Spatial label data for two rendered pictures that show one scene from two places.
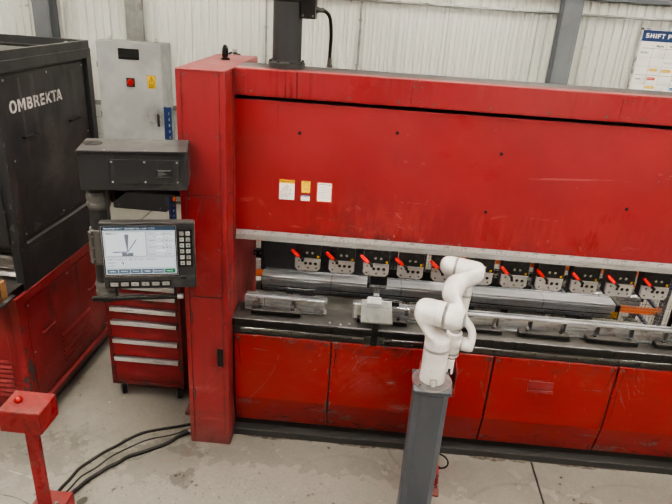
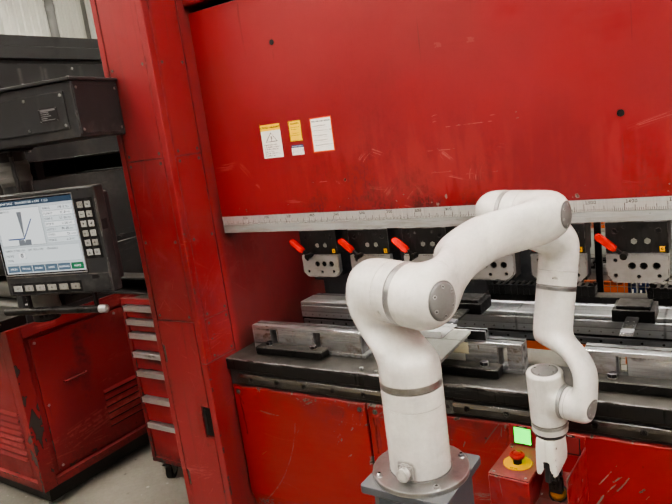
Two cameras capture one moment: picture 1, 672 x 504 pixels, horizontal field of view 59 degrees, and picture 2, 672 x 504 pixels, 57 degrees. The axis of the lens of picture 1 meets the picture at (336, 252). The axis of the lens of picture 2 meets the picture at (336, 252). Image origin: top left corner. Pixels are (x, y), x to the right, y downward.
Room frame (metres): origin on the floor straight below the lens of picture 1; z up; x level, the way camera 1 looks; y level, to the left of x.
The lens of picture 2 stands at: (1.35, -0.98, 1.68)
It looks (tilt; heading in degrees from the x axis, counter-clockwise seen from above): 11 degrees down; 31
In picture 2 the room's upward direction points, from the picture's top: 8 degrees counter-clockwise
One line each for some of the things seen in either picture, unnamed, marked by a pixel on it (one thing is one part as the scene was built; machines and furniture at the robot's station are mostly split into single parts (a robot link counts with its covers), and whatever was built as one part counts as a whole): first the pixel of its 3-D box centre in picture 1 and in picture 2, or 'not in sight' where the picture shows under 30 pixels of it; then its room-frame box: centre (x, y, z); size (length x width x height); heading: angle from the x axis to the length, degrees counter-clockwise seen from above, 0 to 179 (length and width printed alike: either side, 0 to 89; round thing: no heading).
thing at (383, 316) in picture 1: (376, 312); (427, 345); (3.02, -0.26, 1.00); 0.26 x 0.18 x 0.01; 178
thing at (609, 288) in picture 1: (617, 280); not in sight; (3.12, -1.64, 1.26); 0.15 x 0.09 x 0.17; 88
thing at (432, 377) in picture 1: (434, 364); (416, 427); (2.37, -0.50, 1.09); 0.19 x 0.19 x 0.18
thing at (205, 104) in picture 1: (223, 252); (243, 266); (3.39, 0.70, 1.15); 0.85 x 0.25 x 2.30; 178
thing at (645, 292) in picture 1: (652, 283); not in sight; (3.11, -1.84, 1.26); 0.15 x 0.09 x 0.17; 88
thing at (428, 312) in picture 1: (433, 324); (392, 320); (2.38, -0.47, 1.30); 0.19 x 0.12 x 0.24; 67
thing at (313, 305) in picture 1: (286, 303); (310, 338); (3.20, 0.28, 0.92); 0.50 x 0.06 x 0.10; 88
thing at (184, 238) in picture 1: (150, 251); (60, 240); (2.72, 0.94, 1.42); 0.45 x 0.12 x 0.36; 102
